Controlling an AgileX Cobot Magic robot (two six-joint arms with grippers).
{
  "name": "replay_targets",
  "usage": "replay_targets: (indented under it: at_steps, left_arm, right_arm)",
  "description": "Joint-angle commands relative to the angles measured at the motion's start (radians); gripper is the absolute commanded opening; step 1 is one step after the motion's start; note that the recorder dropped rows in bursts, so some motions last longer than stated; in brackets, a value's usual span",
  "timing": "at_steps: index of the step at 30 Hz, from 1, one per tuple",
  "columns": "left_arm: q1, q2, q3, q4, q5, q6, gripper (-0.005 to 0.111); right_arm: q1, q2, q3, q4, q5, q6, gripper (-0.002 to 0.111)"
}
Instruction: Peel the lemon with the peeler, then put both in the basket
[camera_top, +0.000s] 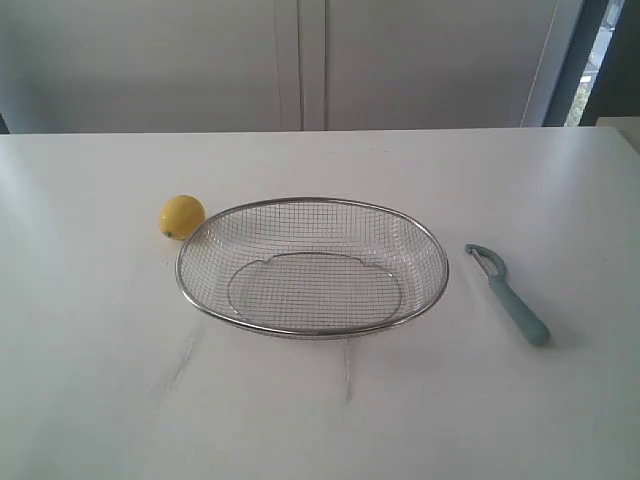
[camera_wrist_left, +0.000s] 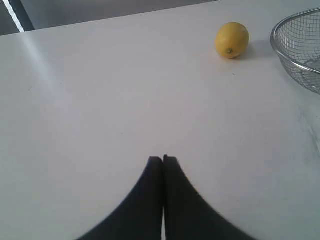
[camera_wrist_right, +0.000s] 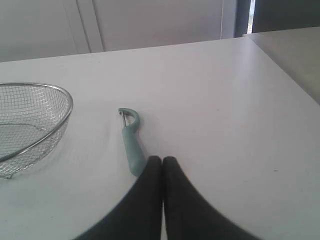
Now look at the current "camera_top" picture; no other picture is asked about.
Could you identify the yellow lemon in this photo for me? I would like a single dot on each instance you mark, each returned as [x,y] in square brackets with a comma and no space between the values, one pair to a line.
[180,216]

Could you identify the teal handled peeler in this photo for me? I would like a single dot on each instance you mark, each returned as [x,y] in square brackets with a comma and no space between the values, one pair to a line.
[533,329]

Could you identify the oval metal wire basket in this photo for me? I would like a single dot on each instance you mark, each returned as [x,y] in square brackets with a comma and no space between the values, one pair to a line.
[312,268]

